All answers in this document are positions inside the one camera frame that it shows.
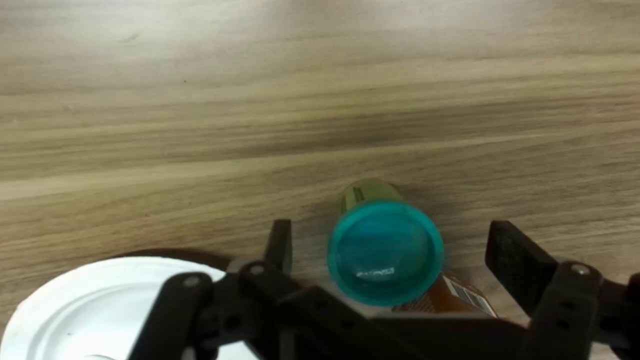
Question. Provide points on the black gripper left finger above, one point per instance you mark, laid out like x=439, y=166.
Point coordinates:
x=281, y=312

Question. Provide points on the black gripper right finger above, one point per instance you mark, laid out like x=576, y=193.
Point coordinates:
x=566, y=307

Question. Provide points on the green tub teal lid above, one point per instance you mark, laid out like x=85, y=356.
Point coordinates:
x=384, y=252

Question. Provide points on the white round plate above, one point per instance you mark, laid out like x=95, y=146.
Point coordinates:
x=86, y=312

